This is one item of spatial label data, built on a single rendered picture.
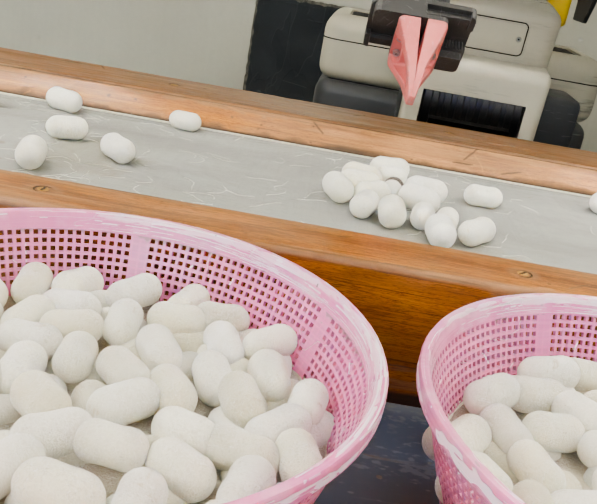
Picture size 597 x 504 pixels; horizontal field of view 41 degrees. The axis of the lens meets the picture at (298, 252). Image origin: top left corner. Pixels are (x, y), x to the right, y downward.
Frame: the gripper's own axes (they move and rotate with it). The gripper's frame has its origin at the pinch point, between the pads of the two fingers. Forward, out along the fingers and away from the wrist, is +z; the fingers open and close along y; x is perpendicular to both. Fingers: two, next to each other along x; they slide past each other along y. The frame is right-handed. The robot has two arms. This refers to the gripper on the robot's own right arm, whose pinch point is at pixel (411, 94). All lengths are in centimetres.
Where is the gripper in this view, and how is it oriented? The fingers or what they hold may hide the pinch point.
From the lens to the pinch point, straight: 78.1
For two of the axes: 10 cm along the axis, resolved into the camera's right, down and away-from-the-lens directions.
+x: -0.9, 4.6, 8.8
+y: 9.8, 1.8, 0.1
